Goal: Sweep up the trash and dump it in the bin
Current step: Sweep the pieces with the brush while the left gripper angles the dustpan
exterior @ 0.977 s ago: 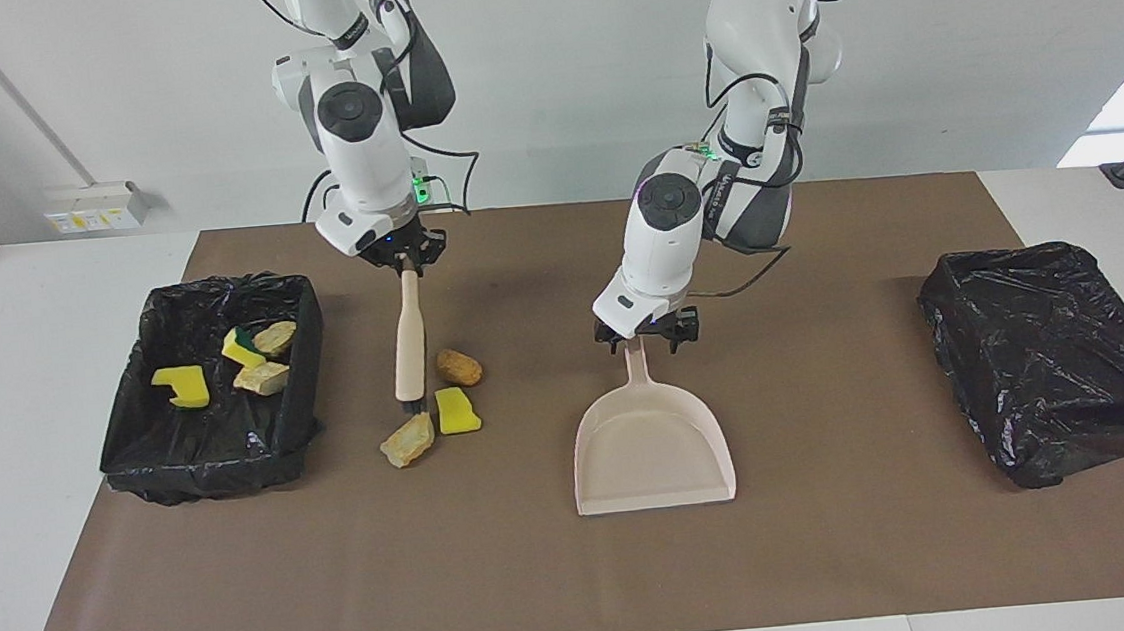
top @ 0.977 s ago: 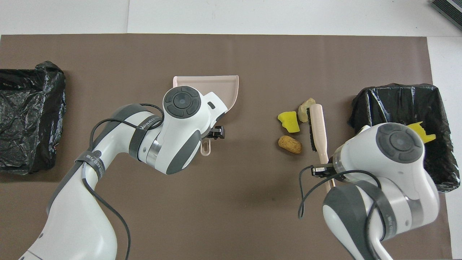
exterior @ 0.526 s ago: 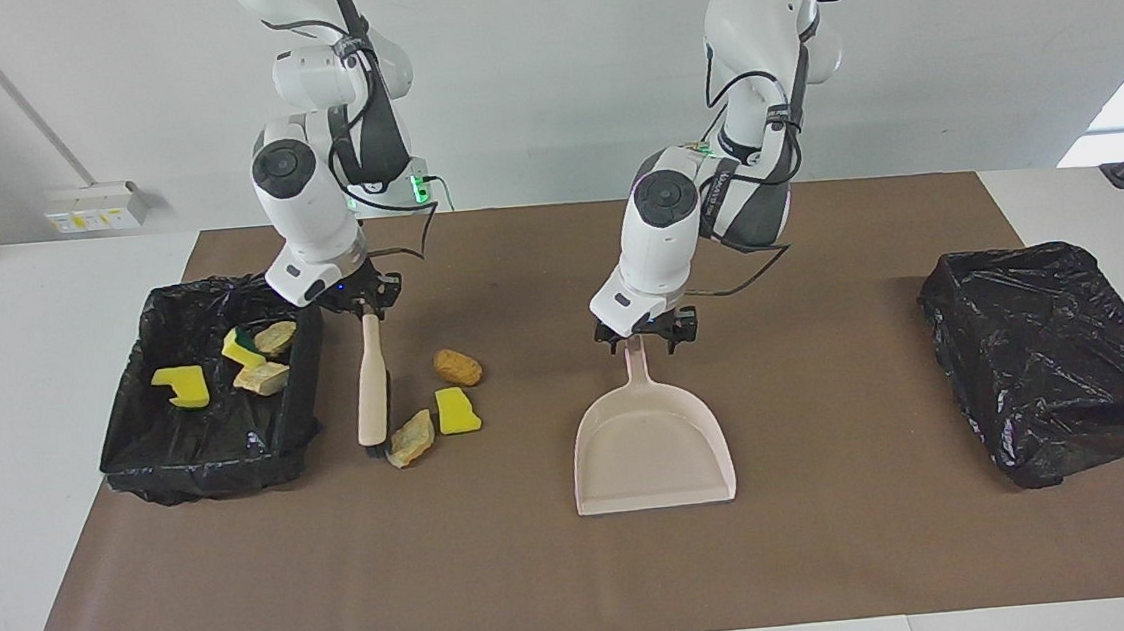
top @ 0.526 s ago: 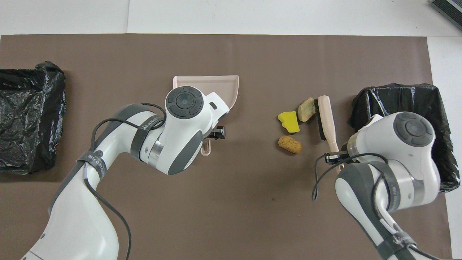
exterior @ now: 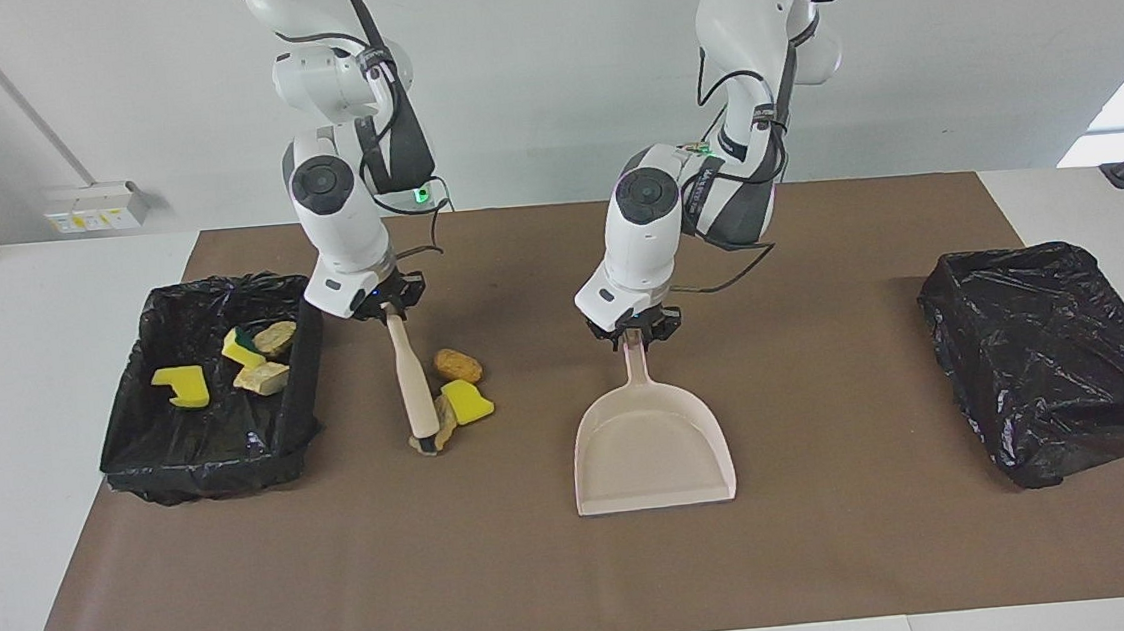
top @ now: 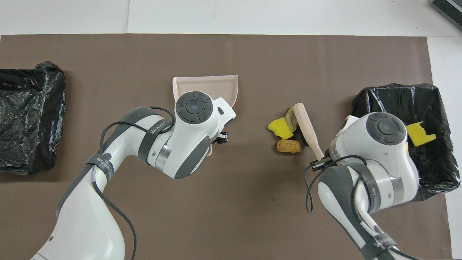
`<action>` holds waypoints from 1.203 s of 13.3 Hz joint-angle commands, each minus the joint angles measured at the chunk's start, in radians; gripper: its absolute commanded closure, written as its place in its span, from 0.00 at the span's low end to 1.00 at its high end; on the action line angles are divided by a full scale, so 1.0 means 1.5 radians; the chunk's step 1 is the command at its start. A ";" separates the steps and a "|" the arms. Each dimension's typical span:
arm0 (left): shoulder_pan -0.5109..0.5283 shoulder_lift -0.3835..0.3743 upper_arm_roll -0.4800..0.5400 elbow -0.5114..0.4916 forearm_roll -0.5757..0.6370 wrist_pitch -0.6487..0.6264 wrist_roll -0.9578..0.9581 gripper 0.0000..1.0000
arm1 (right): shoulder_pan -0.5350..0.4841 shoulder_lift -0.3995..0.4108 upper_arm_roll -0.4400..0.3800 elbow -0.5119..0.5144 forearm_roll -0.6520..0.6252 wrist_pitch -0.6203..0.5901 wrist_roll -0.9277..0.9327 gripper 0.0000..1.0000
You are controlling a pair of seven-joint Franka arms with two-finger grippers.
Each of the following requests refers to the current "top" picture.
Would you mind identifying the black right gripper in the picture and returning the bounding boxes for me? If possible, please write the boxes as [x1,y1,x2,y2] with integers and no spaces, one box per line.
[310,155,338,172]

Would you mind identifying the brown bread roll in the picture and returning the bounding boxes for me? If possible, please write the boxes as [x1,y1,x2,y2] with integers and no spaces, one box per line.
[276,139,302,153]

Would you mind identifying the pink brush with black bristles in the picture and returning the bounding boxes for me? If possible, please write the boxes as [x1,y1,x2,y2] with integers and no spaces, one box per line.
[292,103,325,159]

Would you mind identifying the beige bread chunk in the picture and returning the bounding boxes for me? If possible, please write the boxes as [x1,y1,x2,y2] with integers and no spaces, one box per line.
[284,106,299,131]

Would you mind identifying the pink plastic dustpan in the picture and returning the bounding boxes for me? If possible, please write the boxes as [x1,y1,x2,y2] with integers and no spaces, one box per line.
[172,75,239,157]

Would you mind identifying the notched yellow sponge piece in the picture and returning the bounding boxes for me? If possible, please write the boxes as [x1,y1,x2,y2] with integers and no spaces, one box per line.
[406,121,436,147]

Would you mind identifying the black bag lined bin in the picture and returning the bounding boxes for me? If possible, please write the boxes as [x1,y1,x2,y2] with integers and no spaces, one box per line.
[352,83,461,202]
[0,61,67,176]

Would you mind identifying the brown table mat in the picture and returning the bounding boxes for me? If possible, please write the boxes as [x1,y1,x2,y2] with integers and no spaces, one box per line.
[0,34,452,260]

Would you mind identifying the grey ribbed device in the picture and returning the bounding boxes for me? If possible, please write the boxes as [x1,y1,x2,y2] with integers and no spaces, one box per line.
[430,0,462,31]

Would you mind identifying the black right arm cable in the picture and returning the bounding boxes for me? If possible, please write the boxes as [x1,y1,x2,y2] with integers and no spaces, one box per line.
[304,155,419,260]

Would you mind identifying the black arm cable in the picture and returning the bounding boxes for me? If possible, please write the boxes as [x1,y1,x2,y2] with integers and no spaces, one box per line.
[304,155,419,260]
[92,106,176,260]

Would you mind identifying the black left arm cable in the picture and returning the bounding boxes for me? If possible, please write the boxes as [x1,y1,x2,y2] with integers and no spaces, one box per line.
[92,106,176,260]

